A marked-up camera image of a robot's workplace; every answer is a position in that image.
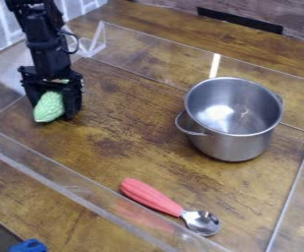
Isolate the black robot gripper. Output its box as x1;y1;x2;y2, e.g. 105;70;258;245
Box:
18;40;82;119

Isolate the green bumpy toy gourd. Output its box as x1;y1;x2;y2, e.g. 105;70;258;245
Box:
34;91;65;123

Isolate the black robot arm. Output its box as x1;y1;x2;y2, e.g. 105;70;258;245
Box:
6;0;84;119

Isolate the silver metal pot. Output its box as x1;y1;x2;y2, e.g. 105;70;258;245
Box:
176;77;284;161

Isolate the blue object at corner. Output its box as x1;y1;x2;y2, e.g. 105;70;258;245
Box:
9;238;48;252

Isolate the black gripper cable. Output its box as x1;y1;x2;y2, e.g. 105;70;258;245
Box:
57;29;81;55

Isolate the clear acrylic enclosure wall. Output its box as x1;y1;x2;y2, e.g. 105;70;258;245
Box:
0;22;304;252

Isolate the red handled metal spoon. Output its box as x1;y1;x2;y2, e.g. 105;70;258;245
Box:
120;178;221;236

